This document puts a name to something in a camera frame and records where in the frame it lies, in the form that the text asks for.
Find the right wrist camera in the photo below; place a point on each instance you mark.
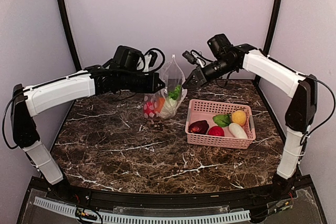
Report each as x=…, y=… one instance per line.
x=219, y=44

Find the white slotted cable duct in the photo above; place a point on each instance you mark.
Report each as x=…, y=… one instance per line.
x=145, y=215

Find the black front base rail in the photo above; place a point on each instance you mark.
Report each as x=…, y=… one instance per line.
x=300, y=204

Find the black corner frame post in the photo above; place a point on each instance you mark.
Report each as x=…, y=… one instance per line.
x=68, y=34

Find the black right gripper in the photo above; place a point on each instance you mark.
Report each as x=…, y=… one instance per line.
x=201, y=77

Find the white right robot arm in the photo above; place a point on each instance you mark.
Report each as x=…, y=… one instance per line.
x=301, y=89

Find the green toy leaf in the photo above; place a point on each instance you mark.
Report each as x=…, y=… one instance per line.
x=222, y=120

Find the orange toy fruit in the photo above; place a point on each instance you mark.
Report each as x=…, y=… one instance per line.
x=160, y=104

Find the black right corner post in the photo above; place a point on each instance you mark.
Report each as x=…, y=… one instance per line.
x=272, y=26

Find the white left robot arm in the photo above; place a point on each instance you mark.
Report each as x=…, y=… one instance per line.
x=31, y=101

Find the white toy cabbage with leaves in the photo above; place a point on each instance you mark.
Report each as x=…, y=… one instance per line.
x=169, y=107

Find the yellow toy pear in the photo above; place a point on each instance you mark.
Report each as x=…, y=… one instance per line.
x=239, y=117

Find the red toy apple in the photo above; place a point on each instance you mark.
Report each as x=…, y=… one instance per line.
x=149, y=110

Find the pink perforated plastic basket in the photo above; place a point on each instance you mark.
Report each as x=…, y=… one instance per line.
x=205, y=110

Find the red toy pomegranate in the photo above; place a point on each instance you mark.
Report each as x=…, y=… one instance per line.
x=216, y=131

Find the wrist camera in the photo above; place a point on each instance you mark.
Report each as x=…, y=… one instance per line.
x=219, y=44
x=126, y=58

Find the white toy radish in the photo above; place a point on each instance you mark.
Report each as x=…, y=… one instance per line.
x=237, y=131

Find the clear zip top bag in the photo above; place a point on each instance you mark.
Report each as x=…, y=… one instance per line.
x=172, y=75

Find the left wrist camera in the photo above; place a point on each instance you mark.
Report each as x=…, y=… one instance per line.
x=126, y=58

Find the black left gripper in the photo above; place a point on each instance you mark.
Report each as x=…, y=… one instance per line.
x=151, y=87

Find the dark purple toy vegetable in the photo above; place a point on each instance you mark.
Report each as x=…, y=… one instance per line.
x=199, y=127

